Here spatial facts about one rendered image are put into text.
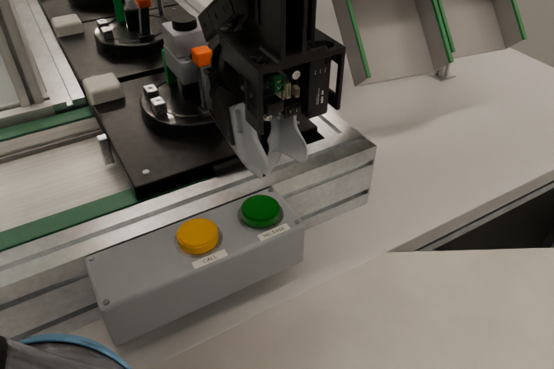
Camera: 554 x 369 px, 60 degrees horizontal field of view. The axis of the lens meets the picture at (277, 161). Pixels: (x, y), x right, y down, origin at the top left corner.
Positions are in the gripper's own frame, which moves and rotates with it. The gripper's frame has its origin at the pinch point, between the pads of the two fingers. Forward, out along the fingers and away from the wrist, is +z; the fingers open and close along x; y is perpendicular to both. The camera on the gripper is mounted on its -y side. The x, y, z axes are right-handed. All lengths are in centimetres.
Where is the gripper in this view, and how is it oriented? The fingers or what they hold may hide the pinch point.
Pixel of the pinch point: (259, 161)
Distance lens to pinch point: 45.6
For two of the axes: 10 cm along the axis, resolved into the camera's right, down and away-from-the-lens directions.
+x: 8.7, -3.1, 3.9
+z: 0.0, 7.8, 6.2
